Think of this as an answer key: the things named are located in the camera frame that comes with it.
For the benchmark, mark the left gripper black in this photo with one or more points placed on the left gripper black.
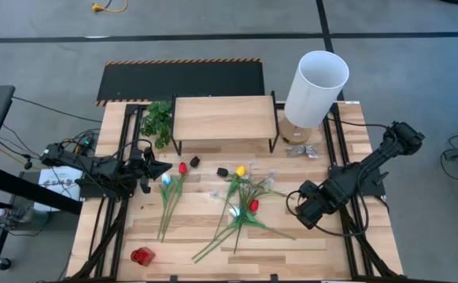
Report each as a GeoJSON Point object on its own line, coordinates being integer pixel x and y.
{"type": "Point", "coordinates": [139, 165]}

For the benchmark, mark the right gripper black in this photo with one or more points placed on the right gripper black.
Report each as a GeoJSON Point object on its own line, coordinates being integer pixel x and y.
{"type": "Point", "coordinates": [315, 202]}

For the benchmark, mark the white blue artificial tulip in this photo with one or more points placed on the white blue artificial tulip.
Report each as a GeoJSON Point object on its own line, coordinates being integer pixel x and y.
{"type": "Point", "coordinates": [166, 178]}
{"type": "Point", "coordinates": [234, 211]}

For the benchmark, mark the red artificial tulip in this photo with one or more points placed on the red artificial tulip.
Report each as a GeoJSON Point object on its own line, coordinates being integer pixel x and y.
{"type": "Point", "coordinates": [254, 205]}
{"type": "Point", "coordinates": [182, 168]}

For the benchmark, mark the black artificial tulip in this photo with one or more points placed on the black artificial tulip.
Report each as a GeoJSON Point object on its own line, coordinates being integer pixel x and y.
{"type": "Point", "coordinates": [194, 161]}
{"type": "Point", "coordinates": [222, 171]}

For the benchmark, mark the white blossom artificial spray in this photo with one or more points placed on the white blossom artificial spray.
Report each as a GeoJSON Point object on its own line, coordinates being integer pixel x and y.
{"type": "Point", "coordinates": [269, 182]}

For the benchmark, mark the red glass vase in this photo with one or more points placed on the red glass vase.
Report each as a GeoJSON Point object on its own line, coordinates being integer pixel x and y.
{"type": "Point", "coordinates": [142, 256]}

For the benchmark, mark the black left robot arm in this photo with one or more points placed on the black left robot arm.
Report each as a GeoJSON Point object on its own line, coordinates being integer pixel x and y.
{"type": "Point", "coordinates": [103, 167]}

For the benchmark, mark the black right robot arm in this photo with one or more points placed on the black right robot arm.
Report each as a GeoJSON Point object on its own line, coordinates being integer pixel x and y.
{"type": "Point", "coordinates": [374, 159]}

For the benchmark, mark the wooden shelf with black legs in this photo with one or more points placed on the wooden shelf with black legs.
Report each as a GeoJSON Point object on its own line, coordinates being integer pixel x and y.
{"type": "Point", "coordinates": [225, 118]}

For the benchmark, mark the green leafy sprig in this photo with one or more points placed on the green leafy sprig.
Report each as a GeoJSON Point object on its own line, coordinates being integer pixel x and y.
{"type": "Point", "coordinates": [158, 118]}

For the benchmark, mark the clear crumpled plastic wrapper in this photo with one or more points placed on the clear crumpled plastic wrapper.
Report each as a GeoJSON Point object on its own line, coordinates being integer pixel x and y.
{"type": "Point", "coordinates": [301, 150]}

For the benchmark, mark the black hazard striped floor mat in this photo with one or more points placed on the black hazard striped floor mat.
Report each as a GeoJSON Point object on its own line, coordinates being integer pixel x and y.
{"type": "Point", "coordinates": [213, 80]}

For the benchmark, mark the white printed cardboard box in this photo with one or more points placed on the white printed cardboard box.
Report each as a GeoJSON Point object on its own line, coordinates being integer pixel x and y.
{"type": "Point", "coordinates": [56, 184]}

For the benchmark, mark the white shade table lamp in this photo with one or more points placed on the white shade table lamp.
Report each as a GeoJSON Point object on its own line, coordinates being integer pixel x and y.
{"type": "Point", "coordinates": [315, 90]}

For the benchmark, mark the small electronics clutter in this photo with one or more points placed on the small electronics clutter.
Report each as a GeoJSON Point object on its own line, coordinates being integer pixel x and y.
{"type": "Point", "coordinates": [16, 214]}

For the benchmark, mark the white capped small bottle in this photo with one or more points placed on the white capped small bottle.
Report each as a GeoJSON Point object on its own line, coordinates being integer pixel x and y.
{"type": "Point", "coordinates": [0, 212]}

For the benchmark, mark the black aluminium mounting frame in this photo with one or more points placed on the black aluminium mounting frame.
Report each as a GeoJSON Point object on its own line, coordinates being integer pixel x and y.
{"type": "Point", "coordinates": [351, 251]}
{"type": "Point", "coordinates": [130, 108]}

